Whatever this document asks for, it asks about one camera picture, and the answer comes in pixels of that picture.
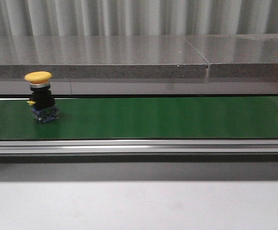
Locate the yellow mushroom push button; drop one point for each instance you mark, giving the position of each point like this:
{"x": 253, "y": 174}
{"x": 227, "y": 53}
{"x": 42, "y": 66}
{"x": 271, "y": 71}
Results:
{"x": 42, "y": 102}

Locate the grey stone counter slab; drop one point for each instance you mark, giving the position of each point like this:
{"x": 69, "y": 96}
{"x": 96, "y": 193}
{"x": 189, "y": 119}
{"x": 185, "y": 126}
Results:
{"x": 101, "y": 57}

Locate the grey right counter slab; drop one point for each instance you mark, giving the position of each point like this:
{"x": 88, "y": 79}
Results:
{"x": 238, "y": 56}

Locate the green conveyor belt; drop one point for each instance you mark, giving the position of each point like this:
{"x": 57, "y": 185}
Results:
{"x": 168, "y": 117}

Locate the grey pleated curtain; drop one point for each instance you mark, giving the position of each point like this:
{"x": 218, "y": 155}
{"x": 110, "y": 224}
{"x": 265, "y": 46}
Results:
{"x": 138, "y": 17}

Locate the aluminium conveyor frame rail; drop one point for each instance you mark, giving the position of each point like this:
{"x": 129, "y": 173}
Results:
{"x": 129, "y": 147}

